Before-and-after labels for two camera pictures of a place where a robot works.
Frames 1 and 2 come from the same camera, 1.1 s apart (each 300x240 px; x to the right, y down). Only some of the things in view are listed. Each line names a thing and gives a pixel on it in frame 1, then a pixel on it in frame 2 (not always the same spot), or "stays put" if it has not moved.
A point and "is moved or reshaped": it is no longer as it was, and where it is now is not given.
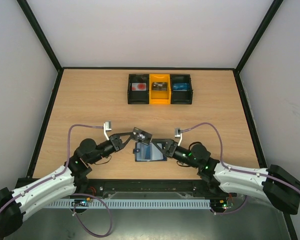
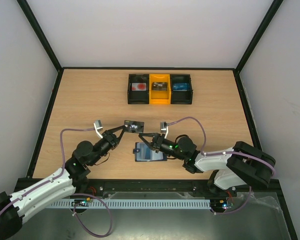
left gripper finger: (127, 142) → (119, 138)
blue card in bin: (180, 86) stays put
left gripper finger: (117, 135) → (111, 131)
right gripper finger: (163, 151) → (150, 144)
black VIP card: (159, 86) stays put
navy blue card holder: (145, 153) stays put
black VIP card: (143, 137) is moved or reshaped
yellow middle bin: (159, 97) stays put
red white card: (138, 86) stays put
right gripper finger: (163, 141) → (148, 134)
